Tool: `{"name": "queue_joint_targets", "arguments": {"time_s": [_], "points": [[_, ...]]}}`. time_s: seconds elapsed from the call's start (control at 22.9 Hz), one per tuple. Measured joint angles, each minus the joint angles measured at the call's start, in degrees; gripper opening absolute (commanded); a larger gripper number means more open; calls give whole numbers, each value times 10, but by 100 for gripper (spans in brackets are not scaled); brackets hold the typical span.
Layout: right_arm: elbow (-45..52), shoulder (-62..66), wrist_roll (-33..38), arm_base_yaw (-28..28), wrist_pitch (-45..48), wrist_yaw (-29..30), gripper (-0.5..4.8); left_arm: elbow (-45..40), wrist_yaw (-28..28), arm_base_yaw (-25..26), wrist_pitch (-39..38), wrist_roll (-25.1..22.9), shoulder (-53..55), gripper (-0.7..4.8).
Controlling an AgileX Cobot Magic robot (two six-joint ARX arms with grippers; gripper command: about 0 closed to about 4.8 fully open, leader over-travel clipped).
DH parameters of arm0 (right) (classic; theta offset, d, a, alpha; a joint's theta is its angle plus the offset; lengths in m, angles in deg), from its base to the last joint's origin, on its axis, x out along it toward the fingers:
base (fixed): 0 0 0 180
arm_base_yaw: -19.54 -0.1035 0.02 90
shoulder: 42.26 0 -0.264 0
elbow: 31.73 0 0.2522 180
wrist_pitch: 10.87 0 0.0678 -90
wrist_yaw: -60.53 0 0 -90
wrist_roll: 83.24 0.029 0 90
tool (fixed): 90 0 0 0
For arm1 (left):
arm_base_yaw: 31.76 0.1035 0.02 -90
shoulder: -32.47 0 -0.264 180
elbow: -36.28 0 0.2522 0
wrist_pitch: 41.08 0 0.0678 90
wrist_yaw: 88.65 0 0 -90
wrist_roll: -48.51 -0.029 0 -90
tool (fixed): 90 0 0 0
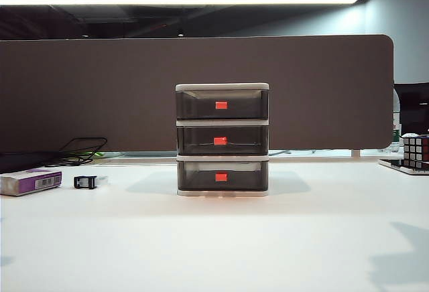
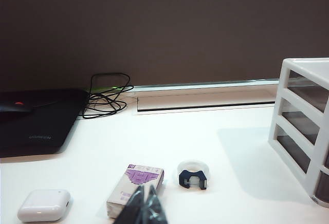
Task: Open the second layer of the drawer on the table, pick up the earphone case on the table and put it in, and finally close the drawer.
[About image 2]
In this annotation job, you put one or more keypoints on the black computer mouse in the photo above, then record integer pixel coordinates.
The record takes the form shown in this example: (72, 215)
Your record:
(15, 108)

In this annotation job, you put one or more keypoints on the white plastic drawer cabinet frame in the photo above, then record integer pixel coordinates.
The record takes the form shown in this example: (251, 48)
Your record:
(278, 100)

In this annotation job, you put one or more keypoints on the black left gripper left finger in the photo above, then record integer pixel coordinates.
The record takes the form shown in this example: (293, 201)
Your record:
(131, 208)

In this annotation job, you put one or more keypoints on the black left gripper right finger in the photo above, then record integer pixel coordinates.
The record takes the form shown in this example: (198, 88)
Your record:
(154, 208)

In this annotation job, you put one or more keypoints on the brown desk partition panel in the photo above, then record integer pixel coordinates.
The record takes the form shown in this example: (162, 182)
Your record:
(164, 28)

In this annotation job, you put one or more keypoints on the purple white tissue pack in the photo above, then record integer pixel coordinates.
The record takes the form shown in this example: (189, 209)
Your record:
(133, 183)

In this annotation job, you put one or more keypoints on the black mouse pad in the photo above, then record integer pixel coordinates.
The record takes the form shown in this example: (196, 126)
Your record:
(46, 121)

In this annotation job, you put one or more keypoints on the smoky transparent drawer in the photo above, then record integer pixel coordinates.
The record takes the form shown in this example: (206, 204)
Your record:
(293, 149)
(300, 123)
(308, 93)

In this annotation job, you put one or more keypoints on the white earphone case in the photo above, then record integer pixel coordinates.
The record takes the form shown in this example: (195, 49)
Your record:
(42, 206)

